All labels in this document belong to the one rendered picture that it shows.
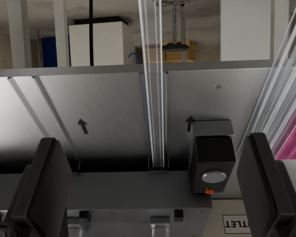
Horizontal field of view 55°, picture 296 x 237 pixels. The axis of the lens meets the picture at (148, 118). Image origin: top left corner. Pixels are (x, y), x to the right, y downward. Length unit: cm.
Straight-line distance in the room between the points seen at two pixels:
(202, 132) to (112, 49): 393
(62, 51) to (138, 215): 66
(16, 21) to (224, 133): 52
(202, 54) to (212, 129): 758
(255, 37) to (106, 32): 205
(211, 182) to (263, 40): 298
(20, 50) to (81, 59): 368
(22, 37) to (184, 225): 49
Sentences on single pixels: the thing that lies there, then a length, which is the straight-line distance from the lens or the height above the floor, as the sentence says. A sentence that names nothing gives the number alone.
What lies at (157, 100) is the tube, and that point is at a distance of 24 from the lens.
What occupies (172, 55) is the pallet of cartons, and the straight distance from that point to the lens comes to 681.
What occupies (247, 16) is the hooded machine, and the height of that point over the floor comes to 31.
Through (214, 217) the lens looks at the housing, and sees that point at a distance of 48.
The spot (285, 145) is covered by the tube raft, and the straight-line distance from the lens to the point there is 34.
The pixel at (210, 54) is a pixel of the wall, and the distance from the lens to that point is 785.
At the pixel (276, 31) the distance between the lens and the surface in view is 95.
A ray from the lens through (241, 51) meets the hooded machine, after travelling 323.
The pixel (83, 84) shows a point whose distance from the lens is 25.
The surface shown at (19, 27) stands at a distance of 68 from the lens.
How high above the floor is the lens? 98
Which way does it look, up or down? 7 degrees up
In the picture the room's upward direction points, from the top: 178 degrees clockwise
